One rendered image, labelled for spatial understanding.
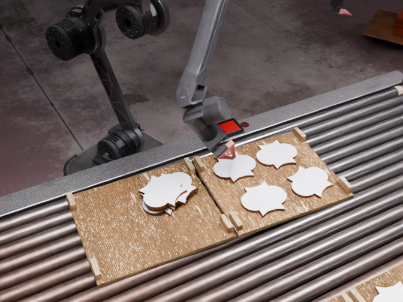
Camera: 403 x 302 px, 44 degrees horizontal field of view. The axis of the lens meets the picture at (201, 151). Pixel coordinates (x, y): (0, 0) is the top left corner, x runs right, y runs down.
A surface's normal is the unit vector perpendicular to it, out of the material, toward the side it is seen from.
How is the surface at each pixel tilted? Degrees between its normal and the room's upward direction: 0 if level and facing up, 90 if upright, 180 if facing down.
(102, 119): 0
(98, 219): 0
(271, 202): 0
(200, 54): 55
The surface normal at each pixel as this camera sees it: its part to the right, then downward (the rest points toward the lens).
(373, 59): 0.02, -0.75
